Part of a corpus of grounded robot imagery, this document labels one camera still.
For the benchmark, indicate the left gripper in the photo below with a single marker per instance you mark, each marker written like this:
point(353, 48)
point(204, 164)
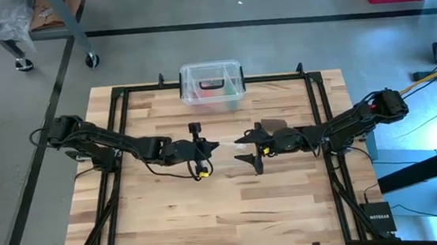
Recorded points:
point(181, 151)

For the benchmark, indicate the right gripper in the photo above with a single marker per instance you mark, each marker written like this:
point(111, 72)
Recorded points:
point(283, 140)

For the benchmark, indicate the clear zip bag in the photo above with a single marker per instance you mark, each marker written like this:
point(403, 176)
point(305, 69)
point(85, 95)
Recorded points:
point(226, 142)

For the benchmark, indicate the clear plastic storage bin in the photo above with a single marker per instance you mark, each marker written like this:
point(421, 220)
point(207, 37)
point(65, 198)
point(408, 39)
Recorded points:
point(213, 103)

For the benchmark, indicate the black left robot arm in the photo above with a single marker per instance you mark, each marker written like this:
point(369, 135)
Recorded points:
point(101, 140)

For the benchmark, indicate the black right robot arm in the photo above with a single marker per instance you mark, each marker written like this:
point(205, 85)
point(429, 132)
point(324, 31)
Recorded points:
point(345, 123)

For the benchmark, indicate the green bandage roll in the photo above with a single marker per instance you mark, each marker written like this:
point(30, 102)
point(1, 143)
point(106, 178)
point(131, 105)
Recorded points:
point(233, 93)

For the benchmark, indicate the black caster wheel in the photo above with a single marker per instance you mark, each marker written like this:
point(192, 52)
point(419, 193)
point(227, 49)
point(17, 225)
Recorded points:
point(92, 61)
point(24, 65)

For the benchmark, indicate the black metal beam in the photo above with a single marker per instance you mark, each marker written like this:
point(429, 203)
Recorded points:
point(425, 168)

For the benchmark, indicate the grey metal rolling cart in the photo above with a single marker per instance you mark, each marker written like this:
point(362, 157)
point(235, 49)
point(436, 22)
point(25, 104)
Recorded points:
point(71, 24)

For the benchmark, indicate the brown cardboard sheet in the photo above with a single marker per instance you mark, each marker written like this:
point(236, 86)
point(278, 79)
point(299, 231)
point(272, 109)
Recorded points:
point(40, 17)

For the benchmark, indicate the clear plastic wrap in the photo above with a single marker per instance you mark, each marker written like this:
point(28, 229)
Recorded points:
point(13, 21)

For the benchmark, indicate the black metal table frame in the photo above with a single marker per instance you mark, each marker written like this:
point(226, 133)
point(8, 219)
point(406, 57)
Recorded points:
point(140, 89)

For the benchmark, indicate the black Netgear switch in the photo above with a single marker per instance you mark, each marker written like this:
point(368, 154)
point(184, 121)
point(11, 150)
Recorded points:
point(378, 217)

